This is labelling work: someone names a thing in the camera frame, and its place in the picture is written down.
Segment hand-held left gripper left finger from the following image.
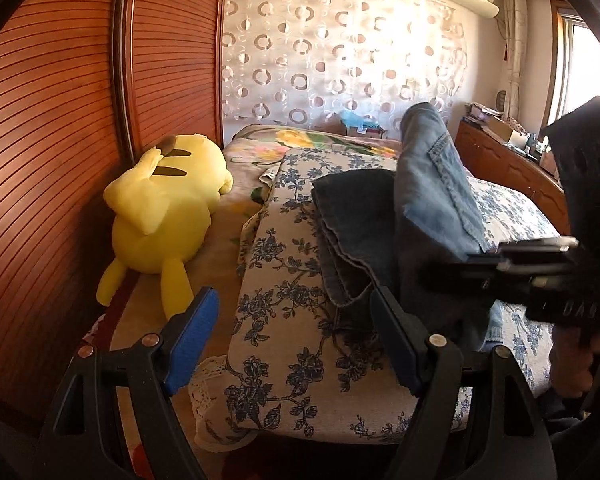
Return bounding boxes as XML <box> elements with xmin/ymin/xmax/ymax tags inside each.
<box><xmin>32</xmin><ymin>286</ymin><xmax>221</xmax><ymax>480</ymax></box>

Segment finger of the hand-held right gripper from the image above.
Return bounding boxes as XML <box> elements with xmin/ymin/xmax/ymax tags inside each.
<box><xmin>465</xmin><ymin>237</ymin><xmax>581</xmax><ymax>273</ymax></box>
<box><xmin>415</xmin><ymin>262</ymin><xmax>537</xmax><ymax>307</ymax></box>

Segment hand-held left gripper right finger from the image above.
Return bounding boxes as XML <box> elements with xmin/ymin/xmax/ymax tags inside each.
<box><xmin>369</xmin><ymin>285</ymin><xmax>556</xmax><ymax>480</ymax></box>

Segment light blue denim pants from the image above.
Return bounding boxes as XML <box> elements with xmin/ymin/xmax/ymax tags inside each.
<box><xmin>392</xmin><ymin>102</ymin><xmax>505</xmax><ymax>356</ymax></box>

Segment folded dark blue denim pants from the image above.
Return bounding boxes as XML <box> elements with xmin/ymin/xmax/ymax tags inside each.
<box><xmin>311</xmin><ymin>169</ymin><xmax>402</xmax><ymax>333</ymax></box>

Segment person's right hand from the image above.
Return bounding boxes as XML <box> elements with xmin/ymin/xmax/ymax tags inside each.
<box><xmin>549</xmin><ymin>324</ymin><xmax>600</xmax><ymax>399</ymax></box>

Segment small open box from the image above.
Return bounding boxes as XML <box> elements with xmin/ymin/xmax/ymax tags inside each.
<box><xmin>485</xmin><ymin>121</ymin><xmax>528</xmax><ymax>147</ymax></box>

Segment white quilt with blue flowers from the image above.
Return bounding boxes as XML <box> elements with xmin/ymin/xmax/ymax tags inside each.
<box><xmin>187</xmin><ymin>147</ymin><xmax>562</xmax><ymax>450</ymax></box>

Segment bright window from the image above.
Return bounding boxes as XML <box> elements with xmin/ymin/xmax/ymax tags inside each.
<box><xmin>554</xmin><ymin>6</ymin><xmax>600</xmax><ymax>129</ymax></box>

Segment stack of papers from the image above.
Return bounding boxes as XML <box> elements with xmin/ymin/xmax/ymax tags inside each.
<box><xmin>466</xmin><ymin>102</ymin><xmax>506</xmax><ymax>126</ymax></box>

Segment yellow plush toy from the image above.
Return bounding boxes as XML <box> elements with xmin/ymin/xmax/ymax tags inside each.
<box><xmin>96</xmin><ymin>132</ymin><xmax>234</xmax><ymax>321</ymax></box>

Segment white side curtain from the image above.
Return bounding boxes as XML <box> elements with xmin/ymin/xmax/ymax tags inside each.
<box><xmin>502</xmin><ymin>0</ymin><xmax>527</xmax><ymax>122</ymax></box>

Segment cardboard box with blue packet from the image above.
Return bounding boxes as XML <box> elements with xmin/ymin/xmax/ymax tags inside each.
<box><xmin>337</xmin><ymin>110</ymin><xmax>389</xmax><ymax>140</ymax></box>

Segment sheer curtain with circles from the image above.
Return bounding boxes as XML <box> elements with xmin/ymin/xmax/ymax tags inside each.
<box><xmin>220</xmin><ymin>0</ymin><xmax>469</xmax><ymax>134</ymax></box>

